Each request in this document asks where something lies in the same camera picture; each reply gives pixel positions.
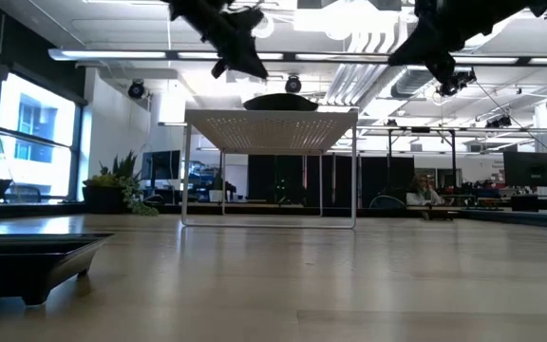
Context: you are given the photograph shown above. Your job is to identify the potted succulent plant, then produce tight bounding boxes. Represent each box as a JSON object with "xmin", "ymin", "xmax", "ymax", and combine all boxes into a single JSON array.
[{"xmin": 82, "ymin": 150, "xmax": 160, "ymax": 218}]

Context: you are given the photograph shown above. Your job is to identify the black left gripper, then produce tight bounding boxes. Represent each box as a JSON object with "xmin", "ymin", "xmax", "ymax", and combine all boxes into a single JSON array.
[{"xmin": 196, "ymin": 5, "xmax": 270, "ymax": 81}]

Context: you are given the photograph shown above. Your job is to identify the long ceiling light bar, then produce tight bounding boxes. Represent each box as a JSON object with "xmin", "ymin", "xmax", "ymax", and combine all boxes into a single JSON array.
[{"xmin": 47, "ymin": 47, "xmax": 547, "ymax": 68}]

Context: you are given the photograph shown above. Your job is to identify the black ceiling dome camera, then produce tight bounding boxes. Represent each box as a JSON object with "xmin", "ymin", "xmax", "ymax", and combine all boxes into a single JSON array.
[
  {"xmin": 127, "ymin": 79, "xmax": 147, "ymax": 101},
  {"xmin": 284, "ymin": 74, "xmax": 303, "ymax": 95}
]

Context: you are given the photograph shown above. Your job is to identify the black metal gantry frame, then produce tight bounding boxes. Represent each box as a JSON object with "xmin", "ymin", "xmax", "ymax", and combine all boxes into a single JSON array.
[{"xmin": 386, "ymin": 125, "xmax": 459, "ymax": 191}]

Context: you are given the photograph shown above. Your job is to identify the person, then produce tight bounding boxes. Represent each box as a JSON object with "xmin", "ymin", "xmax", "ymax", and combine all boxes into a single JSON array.
[{"xmin": 405, "ymin": 172, "xmax": 444, "ymax": 207}]

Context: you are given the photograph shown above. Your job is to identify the black office chair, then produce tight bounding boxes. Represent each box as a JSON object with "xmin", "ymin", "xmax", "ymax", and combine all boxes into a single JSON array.
[{"xmin": 368, "ymin": 195, "xmax": 408, "ymax": 211}]

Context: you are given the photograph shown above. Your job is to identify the white perforated metal shelf rack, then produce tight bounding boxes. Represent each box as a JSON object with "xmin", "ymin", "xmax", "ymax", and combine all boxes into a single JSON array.
[{"xmin": 180, "ymin": 108, "xmax": 360, "ymax": 231}]

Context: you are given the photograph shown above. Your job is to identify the black square footed plate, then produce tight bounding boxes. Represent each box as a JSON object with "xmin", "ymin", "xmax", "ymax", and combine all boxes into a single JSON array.
[{"xmin": 0, "ymin": 232, "xmax": 114, "ymax": 307}]

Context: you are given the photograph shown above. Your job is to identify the large window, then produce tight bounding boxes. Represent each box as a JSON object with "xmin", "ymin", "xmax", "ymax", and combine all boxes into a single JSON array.
[{"xmin": 0, "ymin": 70, "xmax": 84, "ymax": 203}]

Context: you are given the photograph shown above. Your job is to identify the white ring ceiling lamp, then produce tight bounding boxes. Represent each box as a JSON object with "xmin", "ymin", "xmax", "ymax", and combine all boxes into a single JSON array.
[{"xmin": 252, "ymin": 13, "xmax": 276, "ymax": 40}]

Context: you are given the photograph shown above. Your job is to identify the black computer monitor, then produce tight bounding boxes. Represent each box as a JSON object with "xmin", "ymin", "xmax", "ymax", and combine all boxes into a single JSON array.
[
  {"xmin": 141, "ymin": 150, "xmax": 182, "ymax": 182},
  {"xmin": 502, "ymin": 151, "xmax": 547, "ymax": 188}
]

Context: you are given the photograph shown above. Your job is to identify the black ceiling spotlight cluster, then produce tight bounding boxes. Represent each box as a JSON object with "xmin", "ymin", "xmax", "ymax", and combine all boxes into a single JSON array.
[{"xmin": 436, "ymin": 68, "xmax": 478, "ymax": 99}]

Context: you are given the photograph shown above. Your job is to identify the black bowl-shaped mini plate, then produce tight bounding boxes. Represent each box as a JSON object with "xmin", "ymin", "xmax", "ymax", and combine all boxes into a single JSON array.
[{"xmin": 242, "ymin": 92, "xmax": 320, "ymax": 112}]

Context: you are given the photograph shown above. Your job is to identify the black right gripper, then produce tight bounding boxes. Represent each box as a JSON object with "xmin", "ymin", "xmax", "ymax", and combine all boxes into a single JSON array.
[{"xmin": 387, "ymin": 0, "xmax": 475, "ymax": 86}]

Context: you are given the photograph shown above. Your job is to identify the black partition wall panels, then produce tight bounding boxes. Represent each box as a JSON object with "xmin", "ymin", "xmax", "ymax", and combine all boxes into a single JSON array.
[{"xmin": 247, "ymin": 155, "xmax": 417, "ymax": 208}]

